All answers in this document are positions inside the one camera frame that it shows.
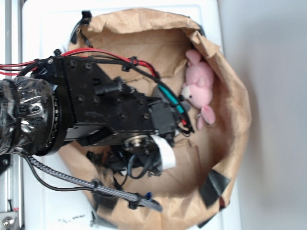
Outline pink plush toy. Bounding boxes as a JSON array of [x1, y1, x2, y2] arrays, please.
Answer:
[[181, 49, 216, 130]]

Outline white ribbon cable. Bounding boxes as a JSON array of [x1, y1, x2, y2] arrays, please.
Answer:
[[151, 134, 177, 170]]

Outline black wrapped robot arm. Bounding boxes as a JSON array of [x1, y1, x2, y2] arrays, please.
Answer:
[[0, 55, 193, 156]]

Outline aluminium frame rail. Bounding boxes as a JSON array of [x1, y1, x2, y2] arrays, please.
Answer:
[[0, 0, 25, 230]]

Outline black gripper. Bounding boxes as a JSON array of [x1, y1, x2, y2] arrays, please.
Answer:
[[49, 56, 193, 153]]

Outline brown paper bag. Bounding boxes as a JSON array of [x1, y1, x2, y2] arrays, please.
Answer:
[[59, 8, 251, 230]]

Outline grey braided cable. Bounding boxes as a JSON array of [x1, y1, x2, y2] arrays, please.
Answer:
[[25, 155, 164, 213]]

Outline red wires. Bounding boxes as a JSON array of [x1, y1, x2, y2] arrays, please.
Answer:
[[0, 47, 160, 79]]

